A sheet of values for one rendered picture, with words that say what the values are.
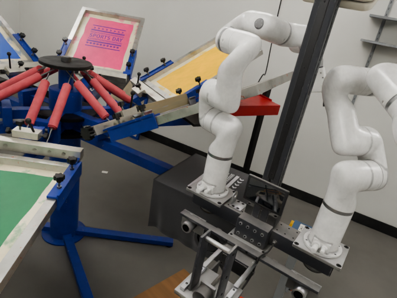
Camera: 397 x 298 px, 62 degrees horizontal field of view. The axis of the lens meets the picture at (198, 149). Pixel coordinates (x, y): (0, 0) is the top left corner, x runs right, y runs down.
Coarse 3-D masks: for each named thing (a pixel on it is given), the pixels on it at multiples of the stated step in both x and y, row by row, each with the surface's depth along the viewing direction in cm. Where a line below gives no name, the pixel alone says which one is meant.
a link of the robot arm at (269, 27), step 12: (252, 12) 110; (264, 12) 108; (228, 24) 110; (240, 24) 112; (252, 24) 109; (264, 24) 106; (276, 24) 107; (288, 24) 112; (216, 36) 109; (264, 36) 108; (276, 36) 110; (288, 36) 113
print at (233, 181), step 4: (200, 176) 177; (228, 176) 182; (232, 176) 183; (236, 176) 184; (196, 180) 172; (228, 180) 178; (232, 180) 179; (236, 180) 180; (240, 180) 180; (188, 184) 167; (228, 184) 174; (232, 184) 175; (236, 184) 175; (232, 188) 171; (236, 188) 172
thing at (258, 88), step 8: (264, 80) 173; (272, 80) 137; (280, 80) 146; (288, 80) 157; (248, 88) 121; (256, 88) 119; (264, 88) 126; (272, 88) 135; (248, 96) 122; (168, 112) 141; (176, 112) 139; (184, 112) 137; (192, 112) 135; (160, 120) 144; (168, 120) 142
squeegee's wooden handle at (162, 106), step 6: (174, 96) 181; (180, 96) 186; (186, 96) 191; (156, 102) 166; (162, 102) 171; (168, 102) 175; (174, 102) 179; (180, 102) 184; (186, 102) 189; (150, 108) 161; (156, 108) 165; (162, 108) 170; (168, 108) 174; (174, 108) 178
